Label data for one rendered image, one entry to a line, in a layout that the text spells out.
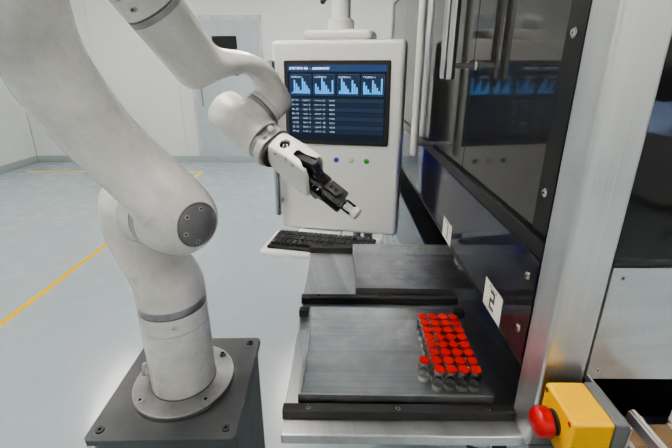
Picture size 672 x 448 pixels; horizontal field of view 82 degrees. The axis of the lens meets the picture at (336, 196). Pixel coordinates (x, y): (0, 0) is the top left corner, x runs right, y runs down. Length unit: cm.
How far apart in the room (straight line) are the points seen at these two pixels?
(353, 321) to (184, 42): 68
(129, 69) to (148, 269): 614
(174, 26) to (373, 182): 103
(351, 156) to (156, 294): 98
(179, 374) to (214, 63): 55
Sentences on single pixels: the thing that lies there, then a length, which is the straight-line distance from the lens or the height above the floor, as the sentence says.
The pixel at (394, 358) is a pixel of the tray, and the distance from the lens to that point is 88.
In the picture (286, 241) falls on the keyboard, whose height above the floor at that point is 82.
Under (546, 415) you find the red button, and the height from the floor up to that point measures 101.
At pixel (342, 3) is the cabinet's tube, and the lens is 154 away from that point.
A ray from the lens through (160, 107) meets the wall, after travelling 666.
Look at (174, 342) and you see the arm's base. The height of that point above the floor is 100.
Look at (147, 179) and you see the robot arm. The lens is 61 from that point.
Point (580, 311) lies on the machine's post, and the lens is 65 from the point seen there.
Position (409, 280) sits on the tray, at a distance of 113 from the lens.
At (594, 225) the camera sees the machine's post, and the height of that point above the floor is 126.
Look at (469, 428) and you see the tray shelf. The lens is 79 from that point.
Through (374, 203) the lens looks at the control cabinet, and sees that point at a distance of 154.
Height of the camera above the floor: 146
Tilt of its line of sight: 19 degrees down
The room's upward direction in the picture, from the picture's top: straight up
